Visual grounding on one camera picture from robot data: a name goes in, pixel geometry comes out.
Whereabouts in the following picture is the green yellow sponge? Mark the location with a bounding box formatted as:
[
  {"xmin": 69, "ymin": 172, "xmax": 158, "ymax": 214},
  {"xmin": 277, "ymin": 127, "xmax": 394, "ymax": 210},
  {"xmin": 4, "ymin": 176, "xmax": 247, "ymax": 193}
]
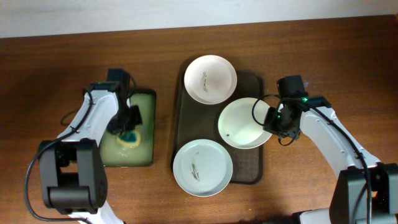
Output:
[{"xmin": 117, "ymin": 130, "xmax": 141, "ymax": 147}]

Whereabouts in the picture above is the cream white plate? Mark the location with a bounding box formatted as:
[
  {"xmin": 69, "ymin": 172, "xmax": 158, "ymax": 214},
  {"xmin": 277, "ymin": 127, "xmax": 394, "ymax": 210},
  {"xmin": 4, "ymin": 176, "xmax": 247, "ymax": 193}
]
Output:
[{"xmin": 218, "ymin": 98, "xmax": 272, "ymax": 149}]

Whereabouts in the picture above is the light grey plate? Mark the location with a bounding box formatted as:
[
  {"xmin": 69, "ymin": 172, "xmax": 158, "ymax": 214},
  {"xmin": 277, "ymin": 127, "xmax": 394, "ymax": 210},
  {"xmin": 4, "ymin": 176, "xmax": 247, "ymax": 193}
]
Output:
[{"xmin": 172, "ymin": 139, "xmax": 233, "ymax": 197}]

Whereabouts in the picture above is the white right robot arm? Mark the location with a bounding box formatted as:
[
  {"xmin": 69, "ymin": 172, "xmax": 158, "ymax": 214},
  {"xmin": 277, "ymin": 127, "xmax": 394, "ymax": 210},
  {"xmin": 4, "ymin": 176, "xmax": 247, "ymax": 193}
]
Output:
[{"xmin": 262, "ymin": 96, "xmax": 397, "ymax": 223}]

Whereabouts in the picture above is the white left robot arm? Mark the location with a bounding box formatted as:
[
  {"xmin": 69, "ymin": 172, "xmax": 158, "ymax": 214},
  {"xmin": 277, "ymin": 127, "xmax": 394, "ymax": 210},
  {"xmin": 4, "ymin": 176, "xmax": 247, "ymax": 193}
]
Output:
[{"xmin": 37, "ymin": 81, "xmax": 142, "ymax": 223}]

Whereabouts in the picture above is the black soapy water tray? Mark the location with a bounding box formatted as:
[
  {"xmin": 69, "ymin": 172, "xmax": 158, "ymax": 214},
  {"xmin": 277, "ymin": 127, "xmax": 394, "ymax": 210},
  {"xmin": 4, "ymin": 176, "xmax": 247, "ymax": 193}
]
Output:
[{"xmin": 99, "ymin": 89, "xmax": 156, "ymax": 167}]

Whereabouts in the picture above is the dark brown serving tray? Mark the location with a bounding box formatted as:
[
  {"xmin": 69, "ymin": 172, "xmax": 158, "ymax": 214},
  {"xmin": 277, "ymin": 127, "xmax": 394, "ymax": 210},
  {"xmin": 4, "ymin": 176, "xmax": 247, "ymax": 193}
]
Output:
[{"xmin": 170, "ymin": 70, "xmax": 264, "ymax": 185}]

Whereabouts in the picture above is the pink dirty plate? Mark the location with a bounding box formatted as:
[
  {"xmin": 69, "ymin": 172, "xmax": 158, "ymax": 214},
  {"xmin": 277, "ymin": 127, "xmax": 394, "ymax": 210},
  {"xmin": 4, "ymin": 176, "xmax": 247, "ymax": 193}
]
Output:
[{"xmin": 183, "ymin": 55, "xmax": 238, "ymax": 105}]

